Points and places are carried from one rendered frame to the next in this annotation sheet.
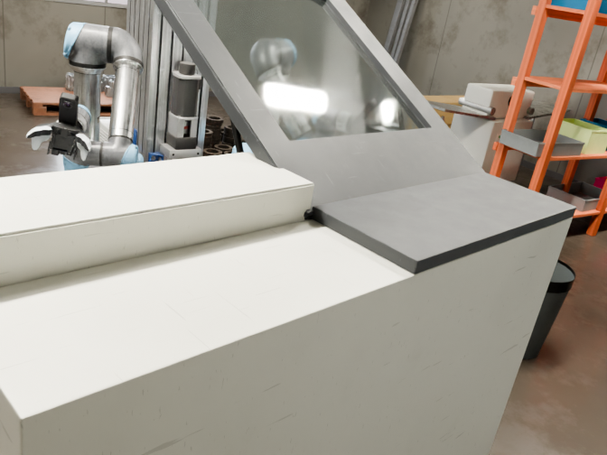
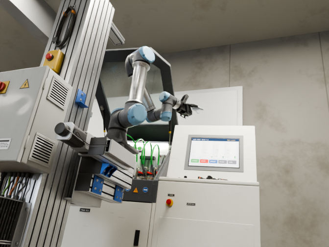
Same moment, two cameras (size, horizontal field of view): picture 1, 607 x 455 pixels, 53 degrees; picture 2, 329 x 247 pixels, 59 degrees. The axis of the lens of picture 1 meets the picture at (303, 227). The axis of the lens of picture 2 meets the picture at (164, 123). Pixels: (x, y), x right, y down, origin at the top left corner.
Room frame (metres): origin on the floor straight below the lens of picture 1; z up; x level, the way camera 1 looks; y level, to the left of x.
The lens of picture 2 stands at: (2.57, 2.28, 0.50)
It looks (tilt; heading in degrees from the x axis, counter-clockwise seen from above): 23 degrees up; 242
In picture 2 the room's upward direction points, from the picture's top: 7 degrees clockwise
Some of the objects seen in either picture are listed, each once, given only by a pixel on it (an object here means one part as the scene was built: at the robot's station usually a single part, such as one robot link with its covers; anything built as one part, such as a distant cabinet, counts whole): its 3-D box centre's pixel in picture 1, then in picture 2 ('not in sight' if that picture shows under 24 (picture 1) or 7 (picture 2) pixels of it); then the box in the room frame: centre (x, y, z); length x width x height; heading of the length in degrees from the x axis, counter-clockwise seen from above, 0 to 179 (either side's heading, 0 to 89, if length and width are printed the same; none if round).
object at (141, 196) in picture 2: not in sight; (112, 188); (1.84, 0.16, 0.87); 0.62 x 0.04 x 0.16; 137
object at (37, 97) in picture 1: (79, 93); not in sight; (7.22, 2.94, 0.17); 1.21 x 0.84 x 0.34; 130
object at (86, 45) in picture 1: (88, 106); (137, 85); (2.01, 0.79, 1.41); 0.15 x 0.12 x 0.55; 104
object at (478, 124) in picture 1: (489, 135); not in sight; (6.97, -1.92, 0.55); 2.29 x 0.57 x 1.11; 130
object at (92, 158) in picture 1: (81, 153); (164, 112); (1.76, 0.71, 1.34); 0.11 x 0.08 x 0.11; 104
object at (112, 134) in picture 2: not in sight; (116, 137); (2.05, 0.66, 1.09); 0.15 x 0.15 x 0.10
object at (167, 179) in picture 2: not in sight; (208, 184); (1.26, 0.57, 0.96); 0.70 x 0.22 x 0.03; 137
